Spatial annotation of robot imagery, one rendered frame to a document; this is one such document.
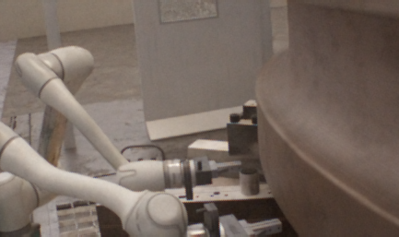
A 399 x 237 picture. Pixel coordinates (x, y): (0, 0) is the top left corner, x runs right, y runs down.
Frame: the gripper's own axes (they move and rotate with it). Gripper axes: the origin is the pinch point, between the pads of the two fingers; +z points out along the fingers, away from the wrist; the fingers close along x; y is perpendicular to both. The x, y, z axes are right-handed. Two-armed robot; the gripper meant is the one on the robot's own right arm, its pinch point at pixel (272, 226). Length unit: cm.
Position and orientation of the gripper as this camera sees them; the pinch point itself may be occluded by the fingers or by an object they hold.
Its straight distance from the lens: 137.6
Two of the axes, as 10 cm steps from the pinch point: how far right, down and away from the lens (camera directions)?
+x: 2.6, 2.6, -9.3
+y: 0.8, 9.5, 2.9
